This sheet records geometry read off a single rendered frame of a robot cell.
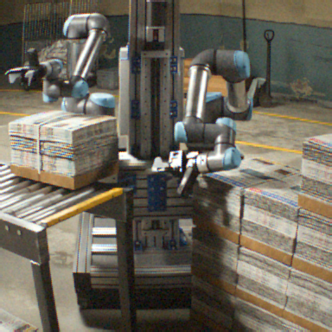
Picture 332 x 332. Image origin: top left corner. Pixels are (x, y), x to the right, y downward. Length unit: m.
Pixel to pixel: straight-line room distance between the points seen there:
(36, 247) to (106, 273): 1.05
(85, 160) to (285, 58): 7.11
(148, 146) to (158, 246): 0.56
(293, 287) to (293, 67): 7.22
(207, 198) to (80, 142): 0.53
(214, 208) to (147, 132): 0.73
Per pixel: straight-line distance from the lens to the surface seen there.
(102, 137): 2.37
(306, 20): 9.05
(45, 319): 2.09
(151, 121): 3.00
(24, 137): 2.42
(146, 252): 3.20
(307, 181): 1.99
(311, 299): 2.09
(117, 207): 2.32
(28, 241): 1.96
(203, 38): 9.79
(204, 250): 2.48
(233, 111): 2.82
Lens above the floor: 1.50
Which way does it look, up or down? 16 degrees down
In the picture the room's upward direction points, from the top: straight up
